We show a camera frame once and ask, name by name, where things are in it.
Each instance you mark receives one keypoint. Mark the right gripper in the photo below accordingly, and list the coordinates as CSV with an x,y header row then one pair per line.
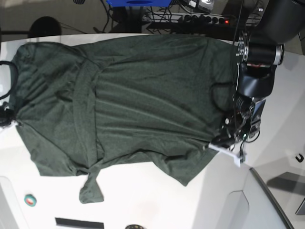
x,y
8,117

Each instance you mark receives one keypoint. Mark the black round dotted object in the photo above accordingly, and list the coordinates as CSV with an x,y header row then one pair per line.
x,y
134,226

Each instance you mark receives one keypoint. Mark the green red tape roll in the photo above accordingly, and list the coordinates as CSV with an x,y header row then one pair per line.
x,y
30,200

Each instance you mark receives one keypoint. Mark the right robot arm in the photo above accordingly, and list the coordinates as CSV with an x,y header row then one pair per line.
x,y
13,75

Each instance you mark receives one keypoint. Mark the white tray with black slot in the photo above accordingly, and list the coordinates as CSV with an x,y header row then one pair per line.
x,y
78,224

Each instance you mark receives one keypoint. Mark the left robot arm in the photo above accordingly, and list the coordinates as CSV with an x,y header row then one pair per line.
x,y
259,52

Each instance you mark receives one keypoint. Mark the white power strip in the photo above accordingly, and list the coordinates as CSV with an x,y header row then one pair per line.
x,y
185,17

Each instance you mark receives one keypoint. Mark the blue plastic bin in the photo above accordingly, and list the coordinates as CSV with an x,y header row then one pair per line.
x,y
139,3

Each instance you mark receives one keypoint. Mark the dark green t-shirt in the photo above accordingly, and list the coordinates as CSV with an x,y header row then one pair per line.
x,y
150,98

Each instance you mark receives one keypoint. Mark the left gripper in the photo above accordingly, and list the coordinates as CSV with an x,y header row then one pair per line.
x,y
224,141

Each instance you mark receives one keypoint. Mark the black U-shaped clip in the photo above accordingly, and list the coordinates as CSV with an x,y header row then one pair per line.
x,y
300,158

